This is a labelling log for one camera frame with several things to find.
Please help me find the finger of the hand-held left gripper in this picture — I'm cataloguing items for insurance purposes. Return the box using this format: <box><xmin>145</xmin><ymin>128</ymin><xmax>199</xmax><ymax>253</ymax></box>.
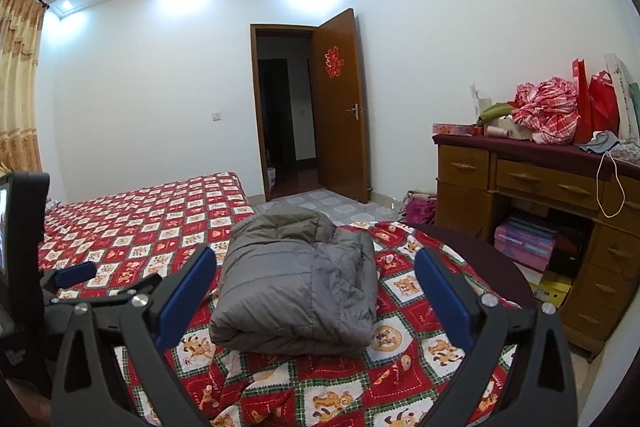
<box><xmin>42</xmin><ymin>262</ymin><xmax>98</xmax><ymax>294</ymax></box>
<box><xmin>49</xmin><ymin>274</ymin><xmax>163</xmax><ymax>309</ymax></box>

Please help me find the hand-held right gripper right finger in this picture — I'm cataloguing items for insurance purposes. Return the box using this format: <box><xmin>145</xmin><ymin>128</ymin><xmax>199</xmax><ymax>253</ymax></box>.
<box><xmin>414</xmin><ymin>247</ymin><xmax>583</xmax><ymax>427</ymax></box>

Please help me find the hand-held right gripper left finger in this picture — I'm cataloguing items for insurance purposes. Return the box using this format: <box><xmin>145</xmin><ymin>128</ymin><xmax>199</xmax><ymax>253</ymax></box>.
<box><xmin>50</xmin><ymin>246</ymin><xmax>218</xmax><ymax>427</ymax></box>

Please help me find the grey puffer jacket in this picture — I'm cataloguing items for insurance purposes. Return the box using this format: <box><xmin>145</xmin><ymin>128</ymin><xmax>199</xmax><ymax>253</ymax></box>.
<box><xmin>209</xmin><ymin>201</ymin><xmax>377</xmax><ymax>350</ymax></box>

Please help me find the dark brown bed footboard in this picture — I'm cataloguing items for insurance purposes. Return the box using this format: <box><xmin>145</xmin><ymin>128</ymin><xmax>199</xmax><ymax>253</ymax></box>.
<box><xmin>405</xmin><ymin>222</ymin><xmax>536</xmax><ymax>313</ymax></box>

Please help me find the red printed bedspread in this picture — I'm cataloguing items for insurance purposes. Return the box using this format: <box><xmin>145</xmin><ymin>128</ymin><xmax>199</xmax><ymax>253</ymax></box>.
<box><xmin>37</xmin><ymin>171</ymin><xmax>523</xmax><ymax>427</ymax></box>

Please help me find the magenta cloth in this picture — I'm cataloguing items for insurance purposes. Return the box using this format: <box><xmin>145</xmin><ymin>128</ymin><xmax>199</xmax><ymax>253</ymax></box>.
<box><xmin>405</xmin><ymin>199</ymin><xmax>437</xmax><ymax>225</ymax></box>

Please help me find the pink shoe box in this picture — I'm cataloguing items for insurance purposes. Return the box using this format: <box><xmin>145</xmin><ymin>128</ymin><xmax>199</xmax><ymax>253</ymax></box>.
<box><xmin>494</xmin><ymin>216</ymin><xmax>560</xmax><ymax>268</ymax></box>

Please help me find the yellow box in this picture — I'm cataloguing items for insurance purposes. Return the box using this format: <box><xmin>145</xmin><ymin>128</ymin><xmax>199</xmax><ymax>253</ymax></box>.
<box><xmin>530</xmin><ymin>269</ymin><xmax>573</xmax><ymax>303</ymax></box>

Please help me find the wooden dresser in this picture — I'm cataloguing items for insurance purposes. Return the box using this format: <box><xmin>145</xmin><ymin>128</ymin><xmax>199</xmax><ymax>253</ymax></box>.
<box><xmin>432</xmin><ymin>134</ymin><xmax>640</xmax><ymax>360</ymax></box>

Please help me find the black box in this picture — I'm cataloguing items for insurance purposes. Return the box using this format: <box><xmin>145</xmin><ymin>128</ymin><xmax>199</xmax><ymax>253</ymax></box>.
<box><xmin>547</xmin><ymin>227</ymin><xmax>586</xmax><ymax>278</ymax></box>

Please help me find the beige patterned curtain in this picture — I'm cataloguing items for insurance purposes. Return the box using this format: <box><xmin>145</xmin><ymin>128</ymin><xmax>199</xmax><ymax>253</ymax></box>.
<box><xmin>0</xmin><ymin>0</ymin><xmax>48</xmax><ymax>175</ymax></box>

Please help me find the long flat printed box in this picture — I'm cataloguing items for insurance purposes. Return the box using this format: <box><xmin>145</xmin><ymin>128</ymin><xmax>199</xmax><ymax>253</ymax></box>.
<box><xmin>432</xmin><ymin>123</ymin><xmax>476</xmax><ymax>138</ymax></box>

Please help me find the green cloth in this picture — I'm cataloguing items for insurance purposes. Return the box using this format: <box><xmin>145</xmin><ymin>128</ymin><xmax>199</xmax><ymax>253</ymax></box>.
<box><xmin>477</xmin><ymin>103</ymin><xmax>516</xmax><ymax>128</ymax></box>

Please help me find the brown wooden door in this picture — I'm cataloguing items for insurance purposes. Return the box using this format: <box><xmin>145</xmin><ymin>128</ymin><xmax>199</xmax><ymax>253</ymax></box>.
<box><xmin>309</xmin><ymin>8</ymin><xmax>371</xmax><ymax>204</ymax></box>

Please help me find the white paper card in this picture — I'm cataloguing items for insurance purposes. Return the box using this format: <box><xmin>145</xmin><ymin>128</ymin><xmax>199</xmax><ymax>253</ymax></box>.
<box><xmin>469</xmin><ymin>83</ymin><xmax>493</xmax><ymax>120</ymax></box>

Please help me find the red plaid cloth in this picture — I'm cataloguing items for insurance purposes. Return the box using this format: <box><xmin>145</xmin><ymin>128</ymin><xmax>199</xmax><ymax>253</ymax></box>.
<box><xmin>512</xmin><ymin>77</ymin><xmax>581</xmax><ymax>145</ymax></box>

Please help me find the grey cloth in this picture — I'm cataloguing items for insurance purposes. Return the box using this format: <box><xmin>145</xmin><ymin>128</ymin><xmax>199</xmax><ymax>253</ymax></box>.
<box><xmin>580</xmin><ymin>131</ymin><xmax>621</xmax><ymax>155</ymax></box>

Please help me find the tall red paper bag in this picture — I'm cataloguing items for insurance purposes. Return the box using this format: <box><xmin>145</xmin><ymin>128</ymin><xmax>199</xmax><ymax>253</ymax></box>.
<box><xmin>572</xmin><ymin>57</ymin><xmax>594</xmax><ymax>145</ymax></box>

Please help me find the red plastic bag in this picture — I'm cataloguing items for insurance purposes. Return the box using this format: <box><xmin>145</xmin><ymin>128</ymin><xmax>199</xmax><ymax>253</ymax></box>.
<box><xmin>587</xmin><ymin>71</ymin><xmax>621</xmax><ymax>138</ymax></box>

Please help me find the red paper door decoration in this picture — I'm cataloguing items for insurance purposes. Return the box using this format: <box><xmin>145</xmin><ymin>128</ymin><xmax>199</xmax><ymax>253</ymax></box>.
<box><xmin>324</xmin><ymin>47</ymin><xmax>345</xmax><ymax>78</ymax></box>

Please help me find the pale green bag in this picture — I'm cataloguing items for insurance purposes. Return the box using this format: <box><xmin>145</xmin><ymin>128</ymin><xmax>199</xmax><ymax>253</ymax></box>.
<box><xmin>627</xmin><ymin>82</ymin><xmax>640</xmax><ymax>142</ymax></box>

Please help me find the white printed bag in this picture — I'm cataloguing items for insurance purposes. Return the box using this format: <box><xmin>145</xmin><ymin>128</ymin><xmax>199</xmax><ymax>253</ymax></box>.
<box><xmin>603</xmin><ymin>53</ymin><xmax>640</xmax><ymax>142</ymax></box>

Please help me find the brown wooden door frame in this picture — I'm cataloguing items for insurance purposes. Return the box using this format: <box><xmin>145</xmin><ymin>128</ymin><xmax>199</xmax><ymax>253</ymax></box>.
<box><xmin>250</xmin><ymin>23</ymin><xmax>321</xmax><ymax>202</ymax></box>

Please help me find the white cord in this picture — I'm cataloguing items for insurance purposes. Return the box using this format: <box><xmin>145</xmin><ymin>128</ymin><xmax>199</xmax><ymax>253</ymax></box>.
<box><xmin>597</xmin><ymin>152</ymin><xmax>626</xmax><ymax>218</ymax></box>

